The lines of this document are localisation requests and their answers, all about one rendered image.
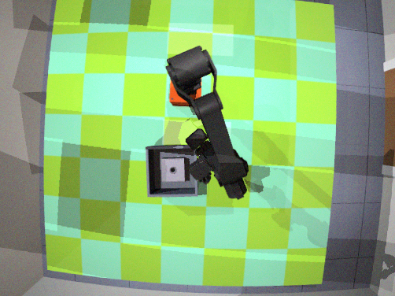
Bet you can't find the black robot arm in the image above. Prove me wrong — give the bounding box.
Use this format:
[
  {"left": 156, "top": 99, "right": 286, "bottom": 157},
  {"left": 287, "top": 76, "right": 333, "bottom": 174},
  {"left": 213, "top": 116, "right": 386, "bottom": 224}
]
[{"left": 165, "top": 46, "right": 249, "bottom": 199}]

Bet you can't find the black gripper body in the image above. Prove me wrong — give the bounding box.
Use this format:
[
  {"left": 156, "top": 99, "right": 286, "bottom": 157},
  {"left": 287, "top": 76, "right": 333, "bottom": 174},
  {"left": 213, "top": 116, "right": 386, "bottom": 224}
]
[{"left": 186, "top": 128, "right": 214, "bottom": 169}]

